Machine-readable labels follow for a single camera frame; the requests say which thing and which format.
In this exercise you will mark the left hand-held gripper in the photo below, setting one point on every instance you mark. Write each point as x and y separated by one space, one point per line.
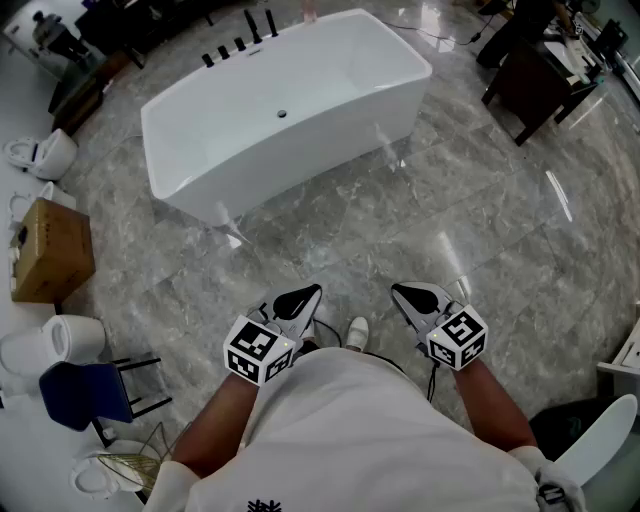
260 350

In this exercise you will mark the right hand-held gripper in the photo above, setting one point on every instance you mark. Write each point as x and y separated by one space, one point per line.
457 340

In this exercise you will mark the person's left forearm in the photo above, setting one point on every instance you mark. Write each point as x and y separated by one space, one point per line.
220 420

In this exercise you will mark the person's right forearm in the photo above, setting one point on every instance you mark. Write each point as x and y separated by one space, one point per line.
492 410

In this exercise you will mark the white bathtub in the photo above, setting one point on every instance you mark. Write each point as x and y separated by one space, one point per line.
225 130

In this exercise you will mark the person's right white shoe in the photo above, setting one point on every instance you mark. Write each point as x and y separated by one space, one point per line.
357 332

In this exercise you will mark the person's white shirt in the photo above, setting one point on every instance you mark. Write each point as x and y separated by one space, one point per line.
350 435

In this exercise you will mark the white cabinet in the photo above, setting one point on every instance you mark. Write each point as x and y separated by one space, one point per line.
620 370

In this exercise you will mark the white toilet lid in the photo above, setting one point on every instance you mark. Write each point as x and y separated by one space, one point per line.
595 435

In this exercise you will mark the blue chair with black legs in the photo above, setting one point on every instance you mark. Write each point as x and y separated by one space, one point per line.
80 395

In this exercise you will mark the dark wooden table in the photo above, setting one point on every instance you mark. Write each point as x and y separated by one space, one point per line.
535 85

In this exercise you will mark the white toilet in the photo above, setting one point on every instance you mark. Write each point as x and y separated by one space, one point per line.
50 192
50 340
92 480
42 155

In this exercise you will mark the brown cardboard box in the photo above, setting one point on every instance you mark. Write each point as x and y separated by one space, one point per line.
52 252

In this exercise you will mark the black faucet knob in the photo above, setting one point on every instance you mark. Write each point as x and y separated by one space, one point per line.
207 60
223 52
240 44

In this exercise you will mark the glass low table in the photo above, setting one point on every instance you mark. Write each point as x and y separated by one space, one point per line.
80 95

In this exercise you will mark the dark wooden cabinet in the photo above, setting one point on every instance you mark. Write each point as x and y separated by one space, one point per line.
140 20

